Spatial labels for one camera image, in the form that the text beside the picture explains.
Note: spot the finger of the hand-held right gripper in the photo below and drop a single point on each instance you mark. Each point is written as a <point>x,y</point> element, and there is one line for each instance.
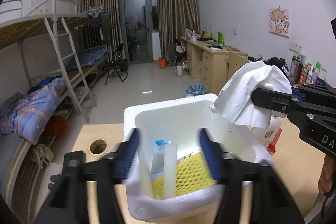
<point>273,103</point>
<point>299,94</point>

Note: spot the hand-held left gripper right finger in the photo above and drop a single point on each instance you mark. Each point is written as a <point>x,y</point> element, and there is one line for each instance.
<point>210,158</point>

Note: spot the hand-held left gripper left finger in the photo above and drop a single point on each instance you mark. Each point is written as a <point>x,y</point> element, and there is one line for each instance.
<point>128,158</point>

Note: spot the yellow foam net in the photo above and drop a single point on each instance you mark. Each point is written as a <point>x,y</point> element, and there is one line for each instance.
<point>191,174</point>

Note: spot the white tissue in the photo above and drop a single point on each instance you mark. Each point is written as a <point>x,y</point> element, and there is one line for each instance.
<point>249,92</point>

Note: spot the white foam box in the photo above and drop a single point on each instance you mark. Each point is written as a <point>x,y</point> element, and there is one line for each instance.
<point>189,119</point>

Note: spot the person's right hand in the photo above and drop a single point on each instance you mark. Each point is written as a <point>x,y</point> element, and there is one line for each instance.
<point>328,174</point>

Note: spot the orange carton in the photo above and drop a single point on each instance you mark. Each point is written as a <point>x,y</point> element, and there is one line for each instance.
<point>305,74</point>

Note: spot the blue bottle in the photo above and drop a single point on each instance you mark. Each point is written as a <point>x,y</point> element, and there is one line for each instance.
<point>321,81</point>

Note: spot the white lotion pump bottle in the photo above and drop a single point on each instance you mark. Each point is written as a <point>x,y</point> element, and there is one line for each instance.
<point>266,132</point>

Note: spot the glass tumbler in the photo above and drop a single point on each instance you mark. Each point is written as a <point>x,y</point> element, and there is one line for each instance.
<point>295,62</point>

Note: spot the clear bottle with green cap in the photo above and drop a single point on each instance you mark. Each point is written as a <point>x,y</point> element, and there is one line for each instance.
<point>317,67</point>

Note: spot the desk with patterned cover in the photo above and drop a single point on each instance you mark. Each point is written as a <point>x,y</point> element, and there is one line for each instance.
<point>258,59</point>

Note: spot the wooden chair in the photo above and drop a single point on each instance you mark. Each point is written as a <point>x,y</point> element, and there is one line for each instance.
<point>236,66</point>

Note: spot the black smartphone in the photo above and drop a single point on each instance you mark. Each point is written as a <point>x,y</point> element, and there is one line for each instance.
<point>74,161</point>

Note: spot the blue trash bin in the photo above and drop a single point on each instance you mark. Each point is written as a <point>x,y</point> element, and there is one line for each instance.
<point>196,90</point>

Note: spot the light wooden desk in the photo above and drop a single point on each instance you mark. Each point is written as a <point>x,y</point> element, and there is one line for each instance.
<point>210,61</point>

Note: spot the red cloth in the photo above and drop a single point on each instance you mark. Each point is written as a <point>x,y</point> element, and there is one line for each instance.
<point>57,125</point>

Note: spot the beige cloth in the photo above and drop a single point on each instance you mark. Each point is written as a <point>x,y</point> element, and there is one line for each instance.
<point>42,155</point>

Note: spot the black folding chair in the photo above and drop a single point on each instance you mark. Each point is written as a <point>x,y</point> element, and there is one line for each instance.
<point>118,66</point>

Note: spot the yellow box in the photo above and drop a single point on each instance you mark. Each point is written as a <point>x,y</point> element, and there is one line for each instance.
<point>207,35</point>

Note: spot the orange bag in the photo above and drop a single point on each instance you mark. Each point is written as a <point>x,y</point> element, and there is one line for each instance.
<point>163,63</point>

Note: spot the white kettle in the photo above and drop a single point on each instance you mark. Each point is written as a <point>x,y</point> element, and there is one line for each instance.
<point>192,35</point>

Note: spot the blue floral quilt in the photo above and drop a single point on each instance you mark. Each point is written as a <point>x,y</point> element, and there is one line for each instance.
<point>36,106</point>

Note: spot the black folding cart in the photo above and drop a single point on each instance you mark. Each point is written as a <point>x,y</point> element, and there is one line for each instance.
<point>178,53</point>

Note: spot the blue checkered mattress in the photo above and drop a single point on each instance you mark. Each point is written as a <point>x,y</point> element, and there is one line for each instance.
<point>90,57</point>

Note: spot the white bed ladder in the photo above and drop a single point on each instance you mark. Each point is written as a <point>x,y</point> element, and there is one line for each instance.
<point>68,56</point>

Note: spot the dark hanging clothes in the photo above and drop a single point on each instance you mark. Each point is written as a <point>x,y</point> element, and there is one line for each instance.
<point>101,27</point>

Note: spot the glass balcony door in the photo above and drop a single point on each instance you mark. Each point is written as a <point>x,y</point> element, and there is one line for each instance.
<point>136,22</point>

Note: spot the white metal bunk bed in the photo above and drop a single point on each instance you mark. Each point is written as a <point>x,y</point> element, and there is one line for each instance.
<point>31,27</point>

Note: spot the white wall socket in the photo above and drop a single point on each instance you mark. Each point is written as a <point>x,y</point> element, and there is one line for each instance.
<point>295,47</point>

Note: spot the cartoon wall poster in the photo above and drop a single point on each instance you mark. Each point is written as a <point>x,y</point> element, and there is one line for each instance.
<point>279,22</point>

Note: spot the white wall switch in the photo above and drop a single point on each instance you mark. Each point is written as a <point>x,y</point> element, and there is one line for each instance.
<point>234,31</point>

